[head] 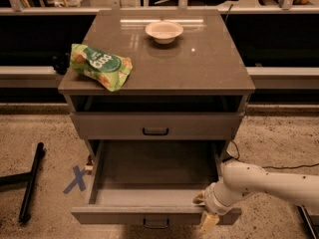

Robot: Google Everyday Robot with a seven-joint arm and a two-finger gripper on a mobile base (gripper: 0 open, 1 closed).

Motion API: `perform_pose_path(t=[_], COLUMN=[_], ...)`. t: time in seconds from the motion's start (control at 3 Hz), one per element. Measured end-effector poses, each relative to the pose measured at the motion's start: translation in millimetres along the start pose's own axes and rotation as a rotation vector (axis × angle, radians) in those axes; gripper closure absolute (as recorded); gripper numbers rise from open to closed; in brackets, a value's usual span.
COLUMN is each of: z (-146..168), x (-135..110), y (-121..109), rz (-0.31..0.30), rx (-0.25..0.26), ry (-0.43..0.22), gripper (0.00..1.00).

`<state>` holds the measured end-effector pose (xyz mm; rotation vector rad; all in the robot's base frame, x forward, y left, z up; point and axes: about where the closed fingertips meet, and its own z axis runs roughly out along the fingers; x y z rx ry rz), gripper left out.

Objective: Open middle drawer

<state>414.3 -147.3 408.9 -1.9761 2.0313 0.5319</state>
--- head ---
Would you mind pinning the black object behind cabinet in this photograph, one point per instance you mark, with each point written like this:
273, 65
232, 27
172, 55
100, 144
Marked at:
61, 63

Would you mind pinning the white bowl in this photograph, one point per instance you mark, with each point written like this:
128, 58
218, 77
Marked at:
164, 32

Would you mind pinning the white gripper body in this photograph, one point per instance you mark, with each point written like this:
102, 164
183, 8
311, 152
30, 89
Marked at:
210, 200

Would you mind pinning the black right stand leg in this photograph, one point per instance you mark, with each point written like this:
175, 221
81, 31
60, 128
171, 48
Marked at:
311, 222

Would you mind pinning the grey drawer cabinet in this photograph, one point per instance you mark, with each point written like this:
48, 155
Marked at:
200, 72

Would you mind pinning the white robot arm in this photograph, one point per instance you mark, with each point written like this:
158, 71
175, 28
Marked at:
241, 180

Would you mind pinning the green snack bag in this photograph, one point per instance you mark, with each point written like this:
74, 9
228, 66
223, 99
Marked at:
110, 70

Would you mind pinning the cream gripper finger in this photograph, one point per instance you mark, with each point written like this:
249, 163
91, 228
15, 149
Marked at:
208, 222
199, 198

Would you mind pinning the grey drawer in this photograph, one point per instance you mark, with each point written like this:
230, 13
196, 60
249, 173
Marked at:
156, 126
150, 183

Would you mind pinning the grey top drawer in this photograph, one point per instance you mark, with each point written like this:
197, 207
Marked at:
156, 126

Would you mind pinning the black left stand leg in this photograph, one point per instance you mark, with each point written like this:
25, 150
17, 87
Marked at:
29, 178

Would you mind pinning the black stand leg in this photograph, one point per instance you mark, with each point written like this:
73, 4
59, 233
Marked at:
311, 222
29, 178

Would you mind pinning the blue tape cross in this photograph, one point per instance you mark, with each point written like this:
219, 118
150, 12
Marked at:
78, 180

